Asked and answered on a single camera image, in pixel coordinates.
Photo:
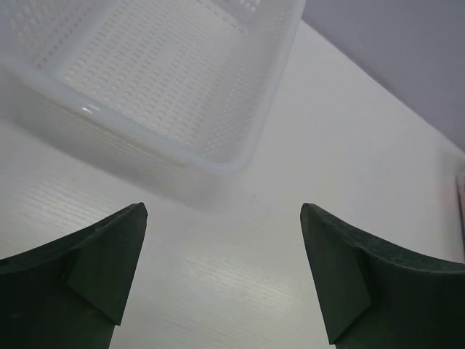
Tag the orange polka dot towel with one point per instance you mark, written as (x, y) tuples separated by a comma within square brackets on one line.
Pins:
[(459, 191)]

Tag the white perforated left basket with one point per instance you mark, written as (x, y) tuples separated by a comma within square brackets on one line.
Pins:
[(154, 91)]

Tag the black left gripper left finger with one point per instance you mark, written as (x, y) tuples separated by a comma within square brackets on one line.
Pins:
[(72, 292)]

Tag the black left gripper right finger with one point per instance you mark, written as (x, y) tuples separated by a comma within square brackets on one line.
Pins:
[(375, 294)]

